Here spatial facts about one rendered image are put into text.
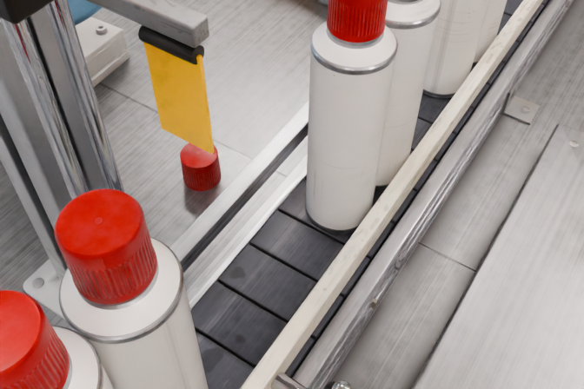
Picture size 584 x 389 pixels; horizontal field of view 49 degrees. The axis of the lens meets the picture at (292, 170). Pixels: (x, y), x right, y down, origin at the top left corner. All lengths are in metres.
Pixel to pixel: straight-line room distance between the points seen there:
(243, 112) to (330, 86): 0.27
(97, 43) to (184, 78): 0.43
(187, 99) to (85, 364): 0.11
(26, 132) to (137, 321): 0.15
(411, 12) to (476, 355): 0.23
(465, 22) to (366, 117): 0.18
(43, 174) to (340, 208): 0.20
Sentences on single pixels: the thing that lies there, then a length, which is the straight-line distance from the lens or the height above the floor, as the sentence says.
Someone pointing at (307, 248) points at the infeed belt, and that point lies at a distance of 0.48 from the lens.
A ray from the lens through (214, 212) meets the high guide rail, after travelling 0.40.
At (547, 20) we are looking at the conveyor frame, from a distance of 0.74.
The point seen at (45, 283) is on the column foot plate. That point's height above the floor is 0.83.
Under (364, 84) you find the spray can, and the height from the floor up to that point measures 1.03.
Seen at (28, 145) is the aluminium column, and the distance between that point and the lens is 0.39.
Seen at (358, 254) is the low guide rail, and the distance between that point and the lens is 0.44.
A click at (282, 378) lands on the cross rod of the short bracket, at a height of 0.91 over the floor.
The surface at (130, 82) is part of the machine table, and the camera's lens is 0.70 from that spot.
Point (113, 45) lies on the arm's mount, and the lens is 0.71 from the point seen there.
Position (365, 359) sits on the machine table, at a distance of 0.50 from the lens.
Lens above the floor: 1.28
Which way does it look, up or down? 49 degrees down
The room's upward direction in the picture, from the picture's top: straight up
